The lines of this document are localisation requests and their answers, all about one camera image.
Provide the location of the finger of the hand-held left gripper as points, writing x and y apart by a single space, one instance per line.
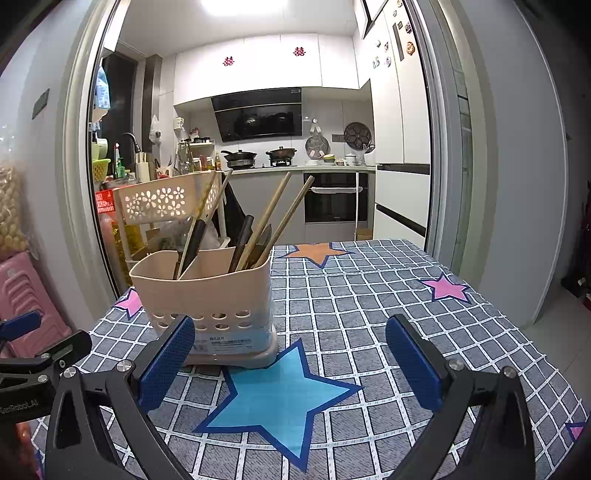
16 324
64 347

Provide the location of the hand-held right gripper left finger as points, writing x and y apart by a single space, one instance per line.
168 364

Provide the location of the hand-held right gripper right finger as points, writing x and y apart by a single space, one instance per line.
413 364

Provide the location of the beige plastic utensil holder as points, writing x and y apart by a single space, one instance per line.
221 295

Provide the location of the pink plastic stool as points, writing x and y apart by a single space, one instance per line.
27 295

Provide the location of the grey checked star tablecloth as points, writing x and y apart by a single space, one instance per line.
392 286

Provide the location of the bag of beige balls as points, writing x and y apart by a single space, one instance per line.
11 212

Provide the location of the yellow oil bottle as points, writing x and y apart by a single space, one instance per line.
131 237

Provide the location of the cardboard box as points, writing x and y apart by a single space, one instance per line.
364 233

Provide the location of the red plastic crate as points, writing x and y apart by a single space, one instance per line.
105 201

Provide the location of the black hanging bag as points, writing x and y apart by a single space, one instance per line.
233 212

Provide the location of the white pole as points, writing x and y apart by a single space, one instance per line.
358 207

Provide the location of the beige flower-cut trolley basket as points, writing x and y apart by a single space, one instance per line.
157 198

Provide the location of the green plastic basket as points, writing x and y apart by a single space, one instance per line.
100 168

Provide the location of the black built-in oven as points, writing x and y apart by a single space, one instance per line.
332 203

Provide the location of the green dish soap bottle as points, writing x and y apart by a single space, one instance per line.
120 168

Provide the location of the pale knife block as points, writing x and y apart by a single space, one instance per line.
142 168

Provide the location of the dark red black bundle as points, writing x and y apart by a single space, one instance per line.
579 258

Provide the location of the white condiment rack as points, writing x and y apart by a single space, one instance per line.
198 157

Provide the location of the small white pot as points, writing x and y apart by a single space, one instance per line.
353 160

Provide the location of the black wok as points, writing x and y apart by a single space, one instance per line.
240 157

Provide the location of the black kitchen faucet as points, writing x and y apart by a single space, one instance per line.
130 134

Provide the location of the white hanging plastic bag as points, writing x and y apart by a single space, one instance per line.
155 131

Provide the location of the round grey steamer rack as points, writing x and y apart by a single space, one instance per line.
317 146

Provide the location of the dark lidded cooking pot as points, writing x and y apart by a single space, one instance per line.
280 153

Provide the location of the blue patterned bag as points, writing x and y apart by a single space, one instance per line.
102 92

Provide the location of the white refrigerator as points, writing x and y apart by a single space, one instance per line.
406 115

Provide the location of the black range hood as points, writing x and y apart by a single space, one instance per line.
258 117

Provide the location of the ceiling light panel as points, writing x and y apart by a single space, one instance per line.
244 5

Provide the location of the dark wall switch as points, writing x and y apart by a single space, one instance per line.
40 104

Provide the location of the white wall cabinets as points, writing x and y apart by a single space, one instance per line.
258 69

